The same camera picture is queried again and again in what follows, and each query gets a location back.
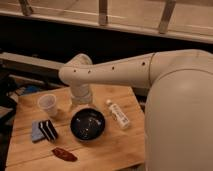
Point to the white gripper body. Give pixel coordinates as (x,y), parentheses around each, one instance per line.
(81,94)

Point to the black white striped eraser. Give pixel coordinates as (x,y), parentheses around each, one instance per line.
(48,130)

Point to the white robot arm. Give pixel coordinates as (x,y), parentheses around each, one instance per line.
(179,106)

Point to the black bowl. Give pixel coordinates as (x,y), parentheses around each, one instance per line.
(87,124)

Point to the clear plastic cup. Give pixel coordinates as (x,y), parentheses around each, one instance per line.
(48,103)

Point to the white plastic bottle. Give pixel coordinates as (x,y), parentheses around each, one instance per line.
(119,115)

